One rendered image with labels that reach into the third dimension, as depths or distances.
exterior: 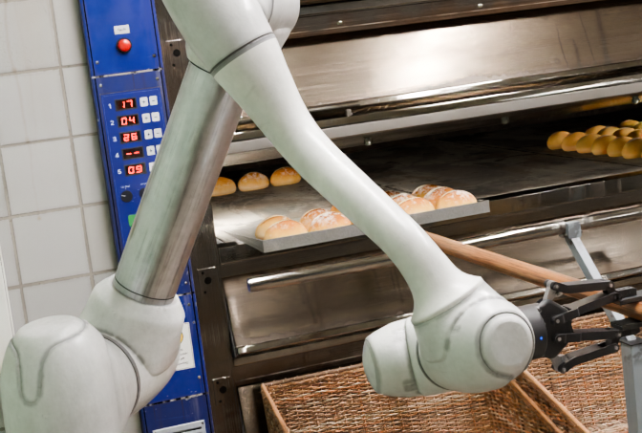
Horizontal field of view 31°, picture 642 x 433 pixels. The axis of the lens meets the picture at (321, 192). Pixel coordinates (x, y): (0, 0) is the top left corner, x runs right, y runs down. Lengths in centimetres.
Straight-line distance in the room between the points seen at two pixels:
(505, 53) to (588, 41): 23
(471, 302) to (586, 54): 165
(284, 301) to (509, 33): 85
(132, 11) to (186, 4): 103
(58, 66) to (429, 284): 136
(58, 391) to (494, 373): 63
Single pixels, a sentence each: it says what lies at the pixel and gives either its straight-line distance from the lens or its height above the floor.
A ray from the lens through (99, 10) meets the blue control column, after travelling 255.
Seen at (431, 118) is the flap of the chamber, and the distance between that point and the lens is 262.
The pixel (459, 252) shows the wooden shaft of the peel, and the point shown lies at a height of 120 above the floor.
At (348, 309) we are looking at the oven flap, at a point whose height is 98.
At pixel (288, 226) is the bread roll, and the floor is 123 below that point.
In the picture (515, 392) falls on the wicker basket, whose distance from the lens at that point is 269.
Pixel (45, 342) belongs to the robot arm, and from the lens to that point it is 166.
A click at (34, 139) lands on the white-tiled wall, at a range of 256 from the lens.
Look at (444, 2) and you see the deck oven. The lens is 280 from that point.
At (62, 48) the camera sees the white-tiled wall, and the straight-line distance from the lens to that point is 257.
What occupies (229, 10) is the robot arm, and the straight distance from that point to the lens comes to 151.
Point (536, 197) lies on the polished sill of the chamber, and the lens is 292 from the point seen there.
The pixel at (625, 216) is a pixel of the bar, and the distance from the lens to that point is 260.
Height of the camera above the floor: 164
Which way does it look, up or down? 8 degrees down
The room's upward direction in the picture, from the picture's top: 7 degrees counter-clockwise
